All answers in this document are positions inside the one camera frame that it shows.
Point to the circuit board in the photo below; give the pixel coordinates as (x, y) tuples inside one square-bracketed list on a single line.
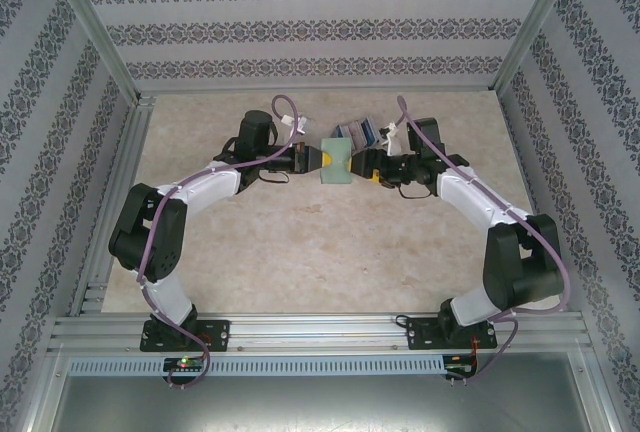
[(457, 367), (185, 364)]

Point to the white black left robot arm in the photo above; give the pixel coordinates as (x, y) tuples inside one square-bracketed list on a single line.
[(167, 292)]

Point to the right circuit board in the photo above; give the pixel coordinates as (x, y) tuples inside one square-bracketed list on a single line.
[(457, 367)]

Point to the left circuit board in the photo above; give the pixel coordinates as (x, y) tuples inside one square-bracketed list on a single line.
[(185, 364)]

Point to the grey metal panel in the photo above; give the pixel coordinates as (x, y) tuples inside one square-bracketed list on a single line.
[(320, 407)]

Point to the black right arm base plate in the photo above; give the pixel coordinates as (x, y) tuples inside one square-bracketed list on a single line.
[(417, 334)]

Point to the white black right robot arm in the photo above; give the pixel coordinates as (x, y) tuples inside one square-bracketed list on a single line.
[(475, 302)]

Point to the mint green card holder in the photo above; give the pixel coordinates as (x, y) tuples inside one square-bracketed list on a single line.
[(336, 172)]

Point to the grey credit card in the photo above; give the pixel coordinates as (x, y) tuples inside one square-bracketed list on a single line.
[(361, 128)]

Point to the aluminium side rail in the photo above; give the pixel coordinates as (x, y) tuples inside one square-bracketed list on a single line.
[(115, 202)]

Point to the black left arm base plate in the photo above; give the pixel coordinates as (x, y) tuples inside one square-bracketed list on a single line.
[(220, 334)]

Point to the aluminium frame post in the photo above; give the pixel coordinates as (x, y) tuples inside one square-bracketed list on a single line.
[(534, 27), (96, 27)]

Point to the aluminium mounting rail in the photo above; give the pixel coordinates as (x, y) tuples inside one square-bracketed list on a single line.
[(320, 332)]

